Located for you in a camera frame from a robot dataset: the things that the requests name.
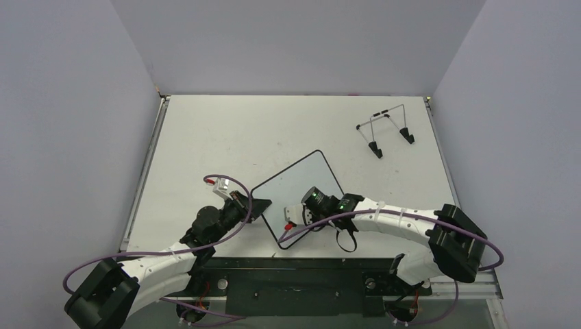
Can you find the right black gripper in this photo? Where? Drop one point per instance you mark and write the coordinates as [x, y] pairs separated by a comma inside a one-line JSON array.
[[306, 214]]

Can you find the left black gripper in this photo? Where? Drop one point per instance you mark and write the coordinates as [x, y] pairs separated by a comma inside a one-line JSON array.
[[249, 209]]

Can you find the small black-framed whiteboard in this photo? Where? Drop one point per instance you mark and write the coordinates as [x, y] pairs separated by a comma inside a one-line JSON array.
[[288, 186]]

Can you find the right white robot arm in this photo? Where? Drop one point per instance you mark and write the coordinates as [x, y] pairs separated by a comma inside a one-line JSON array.
[[453, 244]]

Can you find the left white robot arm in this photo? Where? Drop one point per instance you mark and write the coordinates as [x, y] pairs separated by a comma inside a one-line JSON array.
[[114, 290]]

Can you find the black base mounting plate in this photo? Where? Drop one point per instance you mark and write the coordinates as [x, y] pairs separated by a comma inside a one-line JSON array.
[[255, 287]]

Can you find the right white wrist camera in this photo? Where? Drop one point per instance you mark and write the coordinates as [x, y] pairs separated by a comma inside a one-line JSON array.
[[294, 214]]

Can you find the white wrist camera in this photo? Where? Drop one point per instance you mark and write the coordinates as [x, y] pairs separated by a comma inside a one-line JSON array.
[[294, 214], [220, 187]]

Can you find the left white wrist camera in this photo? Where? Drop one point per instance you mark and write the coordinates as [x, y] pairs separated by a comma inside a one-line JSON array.
[[220, 187]]

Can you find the wire whiteboard stand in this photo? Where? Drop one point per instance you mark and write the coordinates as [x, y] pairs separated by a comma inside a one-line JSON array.
[[386, 121]]

